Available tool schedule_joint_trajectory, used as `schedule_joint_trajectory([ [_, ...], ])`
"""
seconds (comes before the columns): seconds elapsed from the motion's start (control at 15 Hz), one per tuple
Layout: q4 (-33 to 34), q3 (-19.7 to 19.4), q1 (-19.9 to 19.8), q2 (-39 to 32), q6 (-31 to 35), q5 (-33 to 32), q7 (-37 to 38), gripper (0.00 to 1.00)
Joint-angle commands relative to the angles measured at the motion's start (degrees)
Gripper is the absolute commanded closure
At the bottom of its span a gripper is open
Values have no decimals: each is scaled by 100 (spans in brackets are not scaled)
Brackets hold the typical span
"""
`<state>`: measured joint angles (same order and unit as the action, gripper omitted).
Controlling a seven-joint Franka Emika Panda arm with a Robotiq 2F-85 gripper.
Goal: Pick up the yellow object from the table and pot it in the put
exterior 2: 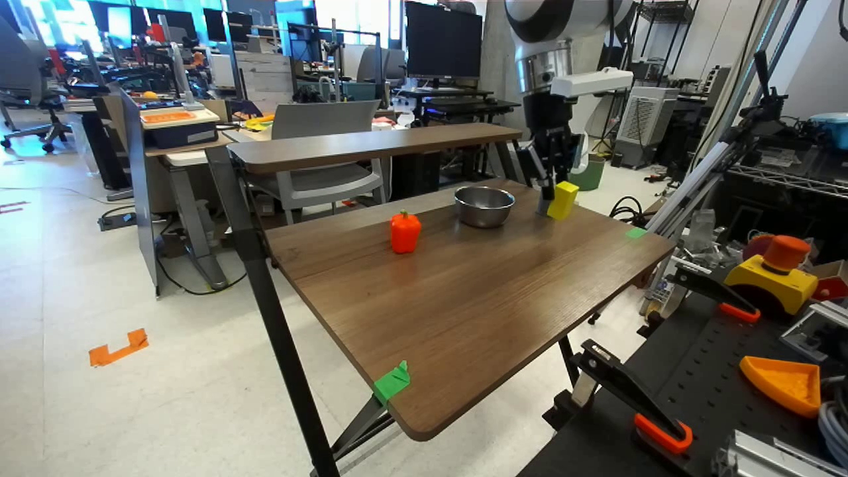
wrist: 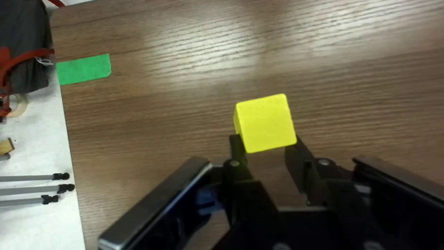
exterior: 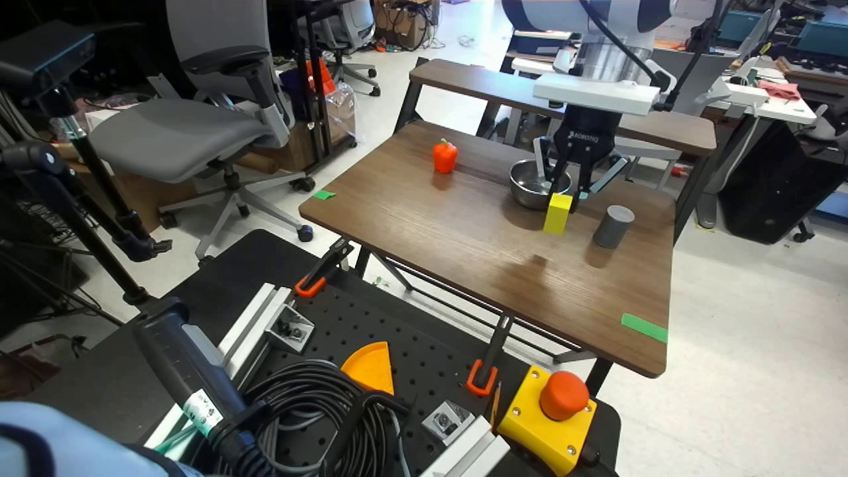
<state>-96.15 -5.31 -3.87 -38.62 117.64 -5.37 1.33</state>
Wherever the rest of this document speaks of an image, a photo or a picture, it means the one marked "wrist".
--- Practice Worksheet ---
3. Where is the small wooden block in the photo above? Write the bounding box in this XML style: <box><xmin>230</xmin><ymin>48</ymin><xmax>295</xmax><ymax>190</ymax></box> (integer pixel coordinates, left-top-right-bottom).
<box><xmin>0</xmin><ymin>136</ymin><xmax>17</xmax><ymax>160</ymax></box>

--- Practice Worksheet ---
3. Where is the long green tape strip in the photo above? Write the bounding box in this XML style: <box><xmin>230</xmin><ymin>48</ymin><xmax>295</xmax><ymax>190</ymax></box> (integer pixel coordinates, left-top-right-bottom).
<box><xmin>56</xmin><ymin>53</ymin><xmax>113</xmax><ymax>87</ymax></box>

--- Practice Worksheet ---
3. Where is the red strap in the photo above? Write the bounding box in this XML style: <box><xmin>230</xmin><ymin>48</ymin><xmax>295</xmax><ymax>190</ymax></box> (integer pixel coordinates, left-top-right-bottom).
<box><xmin>0</xmin><ymin>46</ymin><xmax>56</xmax><ymax>118</ymax></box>

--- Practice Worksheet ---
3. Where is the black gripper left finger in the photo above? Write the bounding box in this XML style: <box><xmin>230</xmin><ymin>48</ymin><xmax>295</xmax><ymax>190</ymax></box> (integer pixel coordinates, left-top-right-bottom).
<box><xmin>223</xmin><ymin>133</ymin><xmax>291</xmax><ymax>250</ymax></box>

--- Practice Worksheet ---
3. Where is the yellow cube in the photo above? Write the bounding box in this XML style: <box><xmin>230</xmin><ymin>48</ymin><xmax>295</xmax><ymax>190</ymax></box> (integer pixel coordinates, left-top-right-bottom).
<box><xmin>232</xmin><ymin>93</ymin><xmax>299</xmax><ymax>154</ymax></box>

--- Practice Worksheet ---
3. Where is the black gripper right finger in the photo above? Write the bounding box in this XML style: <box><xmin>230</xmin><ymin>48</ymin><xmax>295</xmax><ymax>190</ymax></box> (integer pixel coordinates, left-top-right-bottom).
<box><xmin>285</xmin><ymin>136</ymin><xmax>386</xmax><ymax>250</ymax></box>

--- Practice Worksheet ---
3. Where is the dark grey bag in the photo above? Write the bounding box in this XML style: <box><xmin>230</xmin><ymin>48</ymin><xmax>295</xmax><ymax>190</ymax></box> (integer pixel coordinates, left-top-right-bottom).
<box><xmin>0</xmin><ymin>0</ymin><xmax>56</xmax><ymax>96</ymax></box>

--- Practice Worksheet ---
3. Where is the clear tape roll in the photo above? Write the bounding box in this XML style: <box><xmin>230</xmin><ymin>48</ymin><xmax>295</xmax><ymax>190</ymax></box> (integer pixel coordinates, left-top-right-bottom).
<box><xmin>0</xmin><ymin>93</ymin><xmax>30</xmax><ymax>119</ymax></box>

